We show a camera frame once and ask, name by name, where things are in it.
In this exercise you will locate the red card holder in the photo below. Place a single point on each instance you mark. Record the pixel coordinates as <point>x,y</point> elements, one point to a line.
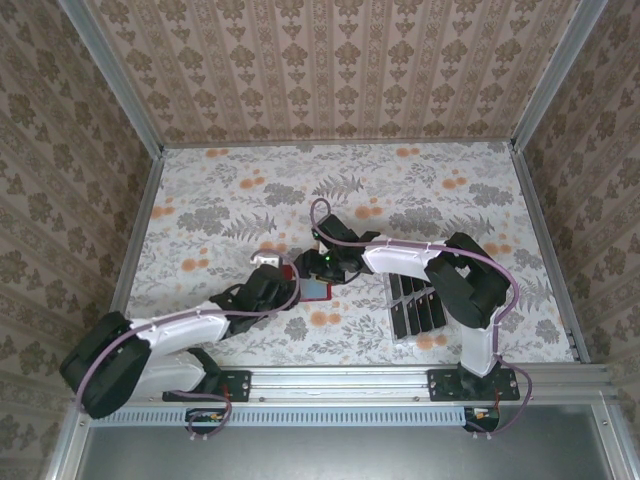
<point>315,289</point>

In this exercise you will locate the black credit card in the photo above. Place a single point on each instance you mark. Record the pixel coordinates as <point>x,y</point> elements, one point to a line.
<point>418,286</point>
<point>424,312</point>
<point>395,286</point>
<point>412,316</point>
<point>406,285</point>
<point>437,312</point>
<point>399,320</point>

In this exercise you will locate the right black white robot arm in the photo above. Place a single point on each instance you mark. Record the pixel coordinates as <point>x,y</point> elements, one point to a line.
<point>400,260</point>

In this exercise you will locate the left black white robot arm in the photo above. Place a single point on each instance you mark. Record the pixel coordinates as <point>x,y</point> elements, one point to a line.
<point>175,330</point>

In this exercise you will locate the clear acrylic card stand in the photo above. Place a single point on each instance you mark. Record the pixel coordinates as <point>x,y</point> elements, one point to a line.
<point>397,342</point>

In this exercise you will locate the floral patterned table cover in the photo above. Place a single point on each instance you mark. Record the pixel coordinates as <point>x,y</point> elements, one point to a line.
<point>350,165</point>

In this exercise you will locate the black connector board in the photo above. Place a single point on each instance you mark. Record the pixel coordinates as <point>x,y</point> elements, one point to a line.
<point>205,416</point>
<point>482,416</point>

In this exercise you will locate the grey metal panel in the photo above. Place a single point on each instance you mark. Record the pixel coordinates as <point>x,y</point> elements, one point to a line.
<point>340,452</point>

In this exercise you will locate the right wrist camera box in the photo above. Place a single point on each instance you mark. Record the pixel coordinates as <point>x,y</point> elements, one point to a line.
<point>323,250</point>

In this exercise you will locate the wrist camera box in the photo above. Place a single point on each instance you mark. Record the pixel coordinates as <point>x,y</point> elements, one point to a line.
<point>265,260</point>
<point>323,250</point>

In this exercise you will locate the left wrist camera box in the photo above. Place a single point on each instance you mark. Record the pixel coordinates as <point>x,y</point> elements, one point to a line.
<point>265,260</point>

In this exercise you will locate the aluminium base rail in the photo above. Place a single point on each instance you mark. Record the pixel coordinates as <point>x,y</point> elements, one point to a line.
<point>340,382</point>

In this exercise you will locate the aluminium table side rail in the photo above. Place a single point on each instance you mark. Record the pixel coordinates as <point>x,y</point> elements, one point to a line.
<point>142,240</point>
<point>542,240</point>

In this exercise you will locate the aluminium frame post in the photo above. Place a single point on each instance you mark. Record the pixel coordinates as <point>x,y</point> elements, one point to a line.
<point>112,75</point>
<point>560,75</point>

